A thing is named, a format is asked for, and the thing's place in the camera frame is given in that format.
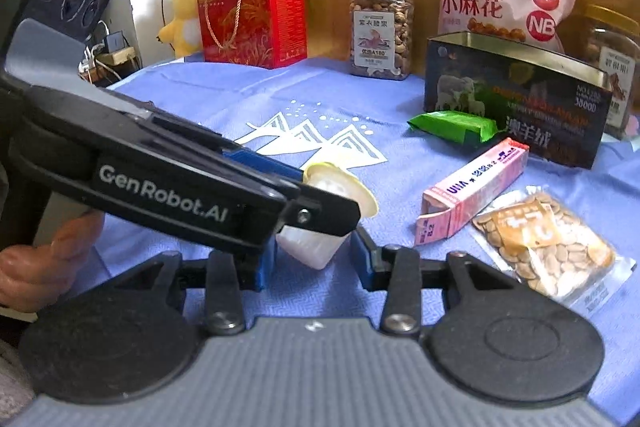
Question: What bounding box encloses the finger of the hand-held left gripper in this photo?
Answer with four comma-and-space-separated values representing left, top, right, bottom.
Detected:
222, 148, 307, 184
276, 183, 362, 239

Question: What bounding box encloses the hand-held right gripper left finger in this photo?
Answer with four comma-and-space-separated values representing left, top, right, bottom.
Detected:
100, 234, 278, 337

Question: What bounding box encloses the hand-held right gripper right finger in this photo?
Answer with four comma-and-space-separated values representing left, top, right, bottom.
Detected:
350, 227, 531, 336

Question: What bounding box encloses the white jelly cup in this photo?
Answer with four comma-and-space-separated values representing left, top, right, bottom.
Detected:
276, 161, 379, 269

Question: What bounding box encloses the pink slim carton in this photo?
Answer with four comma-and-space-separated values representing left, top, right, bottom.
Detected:
415, 138, 530, 247

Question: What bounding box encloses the green foil snack packet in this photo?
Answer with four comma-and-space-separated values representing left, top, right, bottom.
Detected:
406, 111, 507, 151

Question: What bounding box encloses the clear bean snack packet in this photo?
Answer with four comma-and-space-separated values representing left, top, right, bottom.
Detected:
471, 188, 637, 319

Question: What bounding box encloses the black tin box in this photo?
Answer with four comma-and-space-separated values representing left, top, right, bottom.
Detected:
424, 32, 614, 171

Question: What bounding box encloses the person's left hand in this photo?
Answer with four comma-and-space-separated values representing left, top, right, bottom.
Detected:
0, 211, 106, 309

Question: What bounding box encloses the blue printed cloth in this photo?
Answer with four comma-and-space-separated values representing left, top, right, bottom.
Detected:
90, 52, 640, 408

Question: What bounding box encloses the white power strip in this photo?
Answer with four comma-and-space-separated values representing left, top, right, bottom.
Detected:
79, 21, 138, 84

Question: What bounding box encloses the black charger plug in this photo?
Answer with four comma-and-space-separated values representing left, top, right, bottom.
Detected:
102, 32, 128, 54

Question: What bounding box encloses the red gift box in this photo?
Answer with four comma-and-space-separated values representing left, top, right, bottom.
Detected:
195, 0, 307, 70

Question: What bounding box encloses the yellow duck plush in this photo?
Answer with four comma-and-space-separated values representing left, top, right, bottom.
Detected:
157, 0, 206, 58

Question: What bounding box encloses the clear nut jar gold lid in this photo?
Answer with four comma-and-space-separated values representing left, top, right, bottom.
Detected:
349, 0, 416, 81
582, 4, 640, 140

